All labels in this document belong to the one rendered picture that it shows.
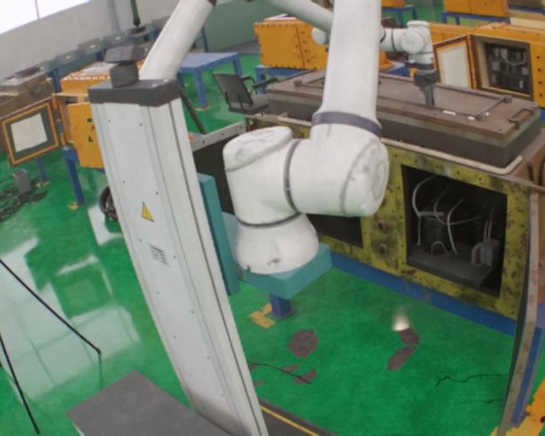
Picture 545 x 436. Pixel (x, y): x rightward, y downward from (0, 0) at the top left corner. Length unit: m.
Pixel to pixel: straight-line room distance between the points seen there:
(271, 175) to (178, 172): 0.19
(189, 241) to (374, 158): 0.43
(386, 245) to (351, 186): 1.27
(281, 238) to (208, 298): 0.23
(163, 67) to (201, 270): 0.71
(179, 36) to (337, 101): 0.74
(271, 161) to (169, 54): 0.70
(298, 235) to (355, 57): 0.41
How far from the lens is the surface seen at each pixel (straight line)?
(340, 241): 2.54
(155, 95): 1.13
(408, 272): 2.32
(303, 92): 2.47
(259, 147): 1.15
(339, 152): 1.10
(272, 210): 1.20
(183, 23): 1.77
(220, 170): 2.64
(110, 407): 1.75
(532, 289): 1.31
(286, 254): 1.24
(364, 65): 1.21
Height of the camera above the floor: 2.00
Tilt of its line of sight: 25 degrees down
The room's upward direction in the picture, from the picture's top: 11 degrees counter-clockwise
